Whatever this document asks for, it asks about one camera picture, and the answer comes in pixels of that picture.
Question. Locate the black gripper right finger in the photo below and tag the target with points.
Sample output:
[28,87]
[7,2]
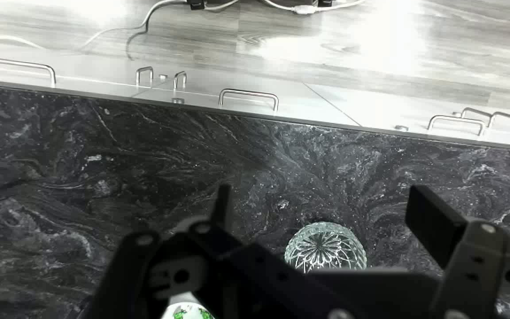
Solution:
[434,227]

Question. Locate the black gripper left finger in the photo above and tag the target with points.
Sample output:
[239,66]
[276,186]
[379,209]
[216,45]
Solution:
[126,284]

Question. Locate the white cup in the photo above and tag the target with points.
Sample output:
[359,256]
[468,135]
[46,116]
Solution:
[186,310]

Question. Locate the small cut crystal bowl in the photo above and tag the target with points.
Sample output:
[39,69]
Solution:
[326,248]

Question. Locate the round silver cabinet lock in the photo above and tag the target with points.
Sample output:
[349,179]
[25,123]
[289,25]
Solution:
[400,128]
[161,77]

